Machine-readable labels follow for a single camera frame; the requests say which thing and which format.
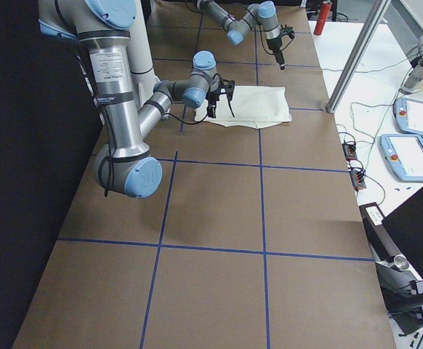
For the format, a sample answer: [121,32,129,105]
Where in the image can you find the cream cat print shirt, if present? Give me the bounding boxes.
[195,86,292,129]

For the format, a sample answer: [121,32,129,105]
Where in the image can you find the orange connector block one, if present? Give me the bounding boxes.
[342,142,358,161]

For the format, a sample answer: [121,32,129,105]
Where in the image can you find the near teach pendant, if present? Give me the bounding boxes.
[379,134,423,182]

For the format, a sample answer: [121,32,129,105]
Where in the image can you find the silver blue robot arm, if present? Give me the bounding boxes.
[39,1,219,198]
[194,1,294,71]

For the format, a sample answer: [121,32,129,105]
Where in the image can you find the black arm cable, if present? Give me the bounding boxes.
[102,101,207,198]

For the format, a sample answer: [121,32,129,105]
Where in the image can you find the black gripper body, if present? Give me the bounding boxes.
[207,87,221,106]
[267,36,282,55]

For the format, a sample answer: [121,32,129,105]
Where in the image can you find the orange connector block two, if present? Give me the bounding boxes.
[349,167,366,192]

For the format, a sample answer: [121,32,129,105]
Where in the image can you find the black monitor with stand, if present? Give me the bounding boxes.
[359,187,423,334]

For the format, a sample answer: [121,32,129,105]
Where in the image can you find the white camera mast with base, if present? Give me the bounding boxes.
[127,0,157,93]

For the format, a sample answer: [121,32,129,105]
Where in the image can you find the red bottle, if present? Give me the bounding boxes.
[313,0,332,36]

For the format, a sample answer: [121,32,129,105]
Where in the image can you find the teach pendant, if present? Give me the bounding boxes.
[379,134,423,182]
[393,97,423,137]

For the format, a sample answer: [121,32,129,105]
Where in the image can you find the far teach pendant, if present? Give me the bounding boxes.
[393,97,423,137]

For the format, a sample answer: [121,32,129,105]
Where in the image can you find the aluminium frame post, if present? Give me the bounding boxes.
[326,0,392,113]

